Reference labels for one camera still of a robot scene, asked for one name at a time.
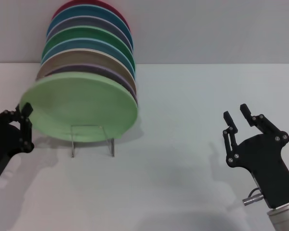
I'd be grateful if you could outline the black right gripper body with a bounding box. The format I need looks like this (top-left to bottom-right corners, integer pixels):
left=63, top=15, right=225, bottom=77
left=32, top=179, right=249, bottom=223
left=225, top=134, right=289, bottom=209

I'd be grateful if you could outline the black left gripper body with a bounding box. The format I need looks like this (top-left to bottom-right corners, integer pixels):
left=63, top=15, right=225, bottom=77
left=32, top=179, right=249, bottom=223
left=0, top=110, right=35, bottom=193

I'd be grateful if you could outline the light green plate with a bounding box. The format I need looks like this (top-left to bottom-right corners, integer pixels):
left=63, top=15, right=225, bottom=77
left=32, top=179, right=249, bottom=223
left=18, top=71, right=139, bottom=142

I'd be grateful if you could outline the clear acrylic plate rack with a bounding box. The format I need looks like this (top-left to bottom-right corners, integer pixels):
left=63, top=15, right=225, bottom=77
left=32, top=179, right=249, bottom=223
left=70, top=124, right=116, bottom=158

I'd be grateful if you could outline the lilac plate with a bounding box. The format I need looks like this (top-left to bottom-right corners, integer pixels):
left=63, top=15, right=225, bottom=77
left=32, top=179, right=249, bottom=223
left=47, top=64, right=138, bottom=104

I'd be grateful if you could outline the tan plate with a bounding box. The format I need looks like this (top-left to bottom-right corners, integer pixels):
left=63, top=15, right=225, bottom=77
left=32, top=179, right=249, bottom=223
left=35, top=48, right=137, bottom=97

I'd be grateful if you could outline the light blue plate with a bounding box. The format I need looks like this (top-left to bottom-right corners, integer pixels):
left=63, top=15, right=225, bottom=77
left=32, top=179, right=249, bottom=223
left=40, top=37, right=136, bottom=81

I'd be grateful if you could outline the dark green plate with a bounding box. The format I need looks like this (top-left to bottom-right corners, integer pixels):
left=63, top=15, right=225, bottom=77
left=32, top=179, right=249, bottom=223
left=41, top=25, right=136, bottom=73

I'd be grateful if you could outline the grey purple plate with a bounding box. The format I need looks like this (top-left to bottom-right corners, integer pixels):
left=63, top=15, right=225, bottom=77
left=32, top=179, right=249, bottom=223
left=46, top=15, right=133, bottom=52

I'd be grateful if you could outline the teal blue plate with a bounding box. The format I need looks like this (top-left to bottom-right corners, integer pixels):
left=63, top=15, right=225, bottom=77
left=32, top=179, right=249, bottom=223
left=47, top=4, right=134, bottom=51

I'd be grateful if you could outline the red plate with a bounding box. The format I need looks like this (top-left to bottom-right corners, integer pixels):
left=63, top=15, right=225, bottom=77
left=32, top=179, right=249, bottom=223
left=51, top=0, right=131, bottom=33

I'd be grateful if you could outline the silver cable connector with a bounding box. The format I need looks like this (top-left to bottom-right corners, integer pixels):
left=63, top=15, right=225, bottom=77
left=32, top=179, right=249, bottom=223
left=242, top=194, right=265, bottom=207

